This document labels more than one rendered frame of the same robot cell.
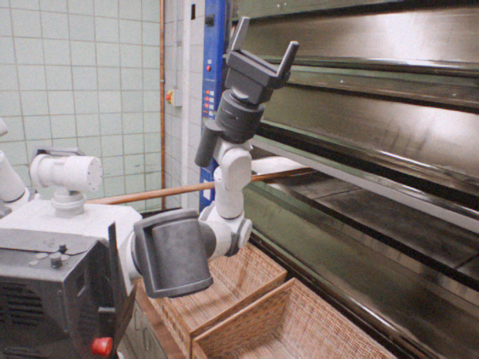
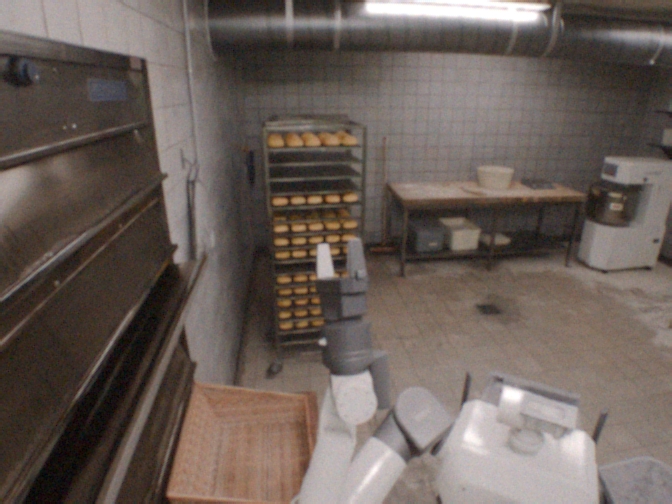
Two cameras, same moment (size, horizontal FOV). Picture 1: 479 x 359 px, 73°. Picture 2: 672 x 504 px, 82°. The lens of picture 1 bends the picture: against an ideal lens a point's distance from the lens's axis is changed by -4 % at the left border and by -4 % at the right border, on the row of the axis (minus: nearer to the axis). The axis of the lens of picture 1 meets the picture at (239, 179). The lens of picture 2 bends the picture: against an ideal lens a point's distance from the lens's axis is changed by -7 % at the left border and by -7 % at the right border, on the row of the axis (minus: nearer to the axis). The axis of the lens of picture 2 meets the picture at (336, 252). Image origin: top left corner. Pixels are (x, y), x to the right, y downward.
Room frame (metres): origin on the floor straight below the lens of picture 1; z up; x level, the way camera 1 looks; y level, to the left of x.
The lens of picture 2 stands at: (1.22, 0.27, 2.00)
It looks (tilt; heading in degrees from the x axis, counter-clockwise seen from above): 22 degrees down; 208
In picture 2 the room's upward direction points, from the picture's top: straight up
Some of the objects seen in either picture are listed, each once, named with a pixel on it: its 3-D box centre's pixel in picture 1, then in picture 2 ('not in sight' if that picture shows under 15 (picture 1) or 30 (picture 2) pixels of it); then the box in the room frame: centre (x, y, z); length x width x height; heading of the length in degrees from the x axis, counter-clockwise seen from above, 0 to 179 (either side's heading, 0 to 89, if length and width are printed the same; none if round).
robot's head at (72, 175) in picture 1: (69, 178); (528, 417); (0.59, 0.32, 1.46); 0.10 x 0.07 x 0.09; 89
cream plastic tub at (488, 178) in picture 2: not in sight; (494, 178); (-3.94, -0.29, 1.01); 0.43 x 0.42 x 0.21; 124
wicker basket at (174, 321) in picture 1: (208, 280); not in sight; (1.34, 0.12, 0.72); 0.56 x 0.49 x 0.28; 35
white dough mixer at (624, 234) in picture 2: not in sight; (621, 214); (-4.38, 1.19, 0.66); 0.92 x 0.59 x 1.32; 124
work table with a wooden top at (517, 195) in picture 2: not in sight; (480, 224); (-3.79, -0.37, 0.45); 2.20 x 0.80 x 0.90; 124
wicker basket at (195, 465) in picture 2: not in sight; (250, 450); (0.36, -0.55, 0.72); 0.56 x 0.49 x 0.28; 35
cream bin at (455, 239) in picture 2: not in sight; (457, 233); (-3.64, -0.60, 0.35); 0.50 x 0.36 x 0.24; 36
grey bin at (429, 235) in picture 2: not in sight; (424, 234); (-3.40, -0.95, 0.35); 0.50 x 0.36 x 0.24; 34
